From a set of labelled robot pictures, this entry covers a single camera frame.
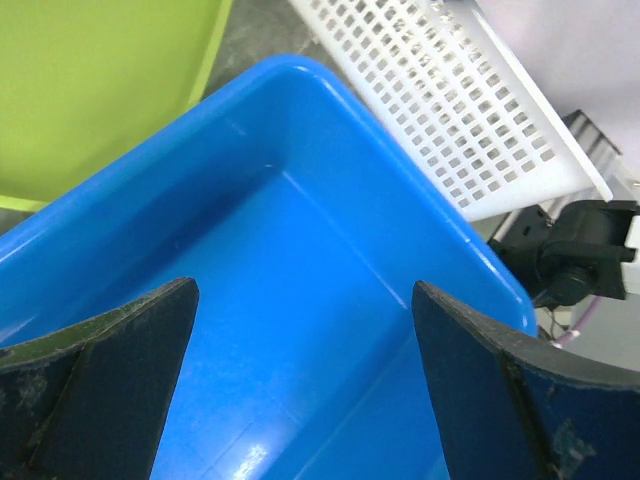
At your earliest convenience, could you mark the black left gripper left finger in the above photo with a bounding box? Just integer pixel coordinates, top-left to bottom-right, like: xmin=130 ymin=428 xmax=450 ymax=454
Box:
xmin=1 ymin=278 xmax=199 ymax=479

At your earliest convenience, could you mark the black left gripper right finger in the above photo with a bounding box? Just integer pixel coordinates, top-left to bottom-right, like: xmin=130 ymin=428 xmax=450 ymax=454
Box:
xmin=412 ymin=281 xmax=639 ymax=479

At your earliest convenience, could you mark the blue plastic tub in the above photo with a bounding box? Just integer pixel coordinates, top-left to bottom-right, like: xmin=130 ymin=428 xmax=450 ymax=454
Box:
xmin=1 ymin=55 xmax=536 ymax=479

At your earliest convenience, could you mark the white perforated plastic basket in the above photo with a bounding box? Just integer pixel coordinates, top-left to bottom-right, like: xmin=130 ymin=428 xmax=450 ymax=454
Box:
xmin=293 ymin=0 xmax=613 ymax=222

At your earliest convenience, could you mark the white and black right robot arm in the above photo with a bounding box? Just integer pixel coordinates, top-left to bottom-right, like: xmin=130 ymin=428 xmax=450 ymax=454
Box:
xmin=488 ymin=200 xmax=639 ymax=310

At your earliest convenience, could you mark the green plastic tray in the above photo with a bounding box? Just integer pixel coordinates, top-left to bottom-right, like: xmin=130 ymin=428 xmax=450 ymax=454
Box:
xmin=1 ymin=1 xmax=231 ymax=212

